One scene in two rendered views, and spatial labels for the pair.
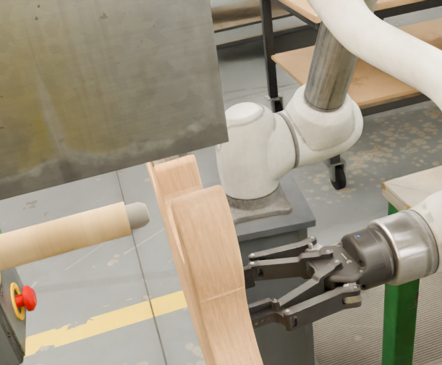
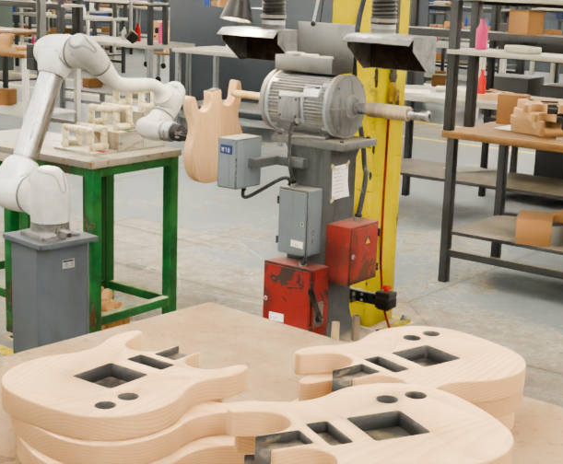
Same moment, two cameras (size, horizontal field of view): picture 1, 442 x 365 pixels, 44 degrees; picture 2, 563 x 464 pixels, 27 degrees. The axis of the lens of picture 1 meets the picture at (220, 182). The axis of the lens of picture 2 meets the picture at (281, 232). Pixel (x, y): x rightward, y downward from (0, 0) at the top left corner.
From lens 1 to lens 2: 5.28 m
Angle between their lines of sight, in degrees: 115
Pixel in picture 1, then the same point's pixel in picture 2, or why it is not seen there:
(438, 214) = (166, 117)
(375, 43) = (137, 81)
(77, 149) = (262, 55)
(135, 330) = not seen: hidden behind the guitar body
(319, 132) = not seen: hidden behind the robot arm
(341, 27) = (124, 82)
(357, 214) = not seen: outside the picture
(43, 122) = (264, 51)
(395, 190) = (97, 161)
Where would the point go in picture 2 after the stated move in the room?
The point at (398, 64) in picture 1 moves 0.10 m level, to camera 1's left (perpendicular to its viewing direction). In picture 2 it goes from (146, 84) to (159, 86)
